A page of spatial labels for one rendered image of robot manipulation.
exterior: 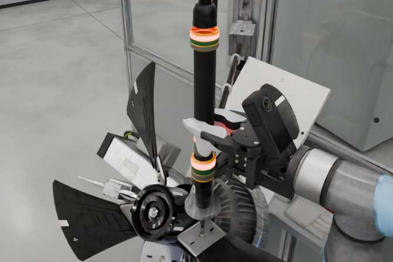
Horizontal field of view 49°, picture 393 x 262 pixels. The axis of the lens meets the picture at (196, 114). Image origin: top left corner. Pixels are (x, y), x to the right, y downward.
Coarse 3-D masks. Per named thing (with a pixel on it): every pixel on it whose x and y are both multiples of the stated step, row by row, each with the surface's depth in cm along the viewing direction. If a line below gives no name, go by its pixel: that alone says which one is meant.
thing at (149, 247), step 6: (144, 246) 93; (150, 246) 93; (156, 246) 93; (162, 246) 94; (168, 246) 94; (174, 246) 94; (144, 252) 93; (150, 252) 93; (156, 252) 93; (162, 252) 94; (168, 252) 94; (174, 252) 94; (180, 252) 95; (144, 258) 93; (150, 258) 93; (156, 258) 93; (168, 258) 94; (174, 258) 94; (180, 258) 94
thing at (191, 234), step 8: (200, 224) 91; (208, 224) 92; (184, 232) 89; (192, 232) 89; (208, 232) 90; (216, 232) 90; (224, 232) 90; (184, 240) 87; (192, 240) 88; (200, 240) 88; (208, 240) 88; (216, 240) 88; (192, 248) 86; (200, 248) 86
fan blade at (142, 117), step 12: (144, 72) 105; (144, 84) 104; (132, 96) 112; (144, 96) 103; (132, 108) 113; (144, 108) 103; (132, 120) 116; (144, 120) 103; (144, 132) 105; (144, 144) 110; (156, 144) 97; (156, 156) 97; (156, 168) 103
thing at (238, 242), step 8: (224, 240) 88; (232, 240) 88; (240, 240) 88; (208, 248) 86; (216, 248) 86; (224, 248) 86; (232, 248) 86; (240, 248) 86; (248, 248) 87; (256, 248) 87; (200, 256) 84; (208, 256) 84; (216, 256) 85; (224, 256) 85; (232, 256) 85; (240, 256) 85; (248, 256) 85; (256, 256) 85; (264, 256) 85; (272, 256) 85
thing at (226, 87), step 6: (216, 0) 71; (216, 6) 71; (234, 54) 117; (234, 60) 114; (234, 66) 112; (228, 78) 106; (228, 84) 103; (222, 90) 104; (222, 96) 99; (222, 102) 97; (222, 108) 95
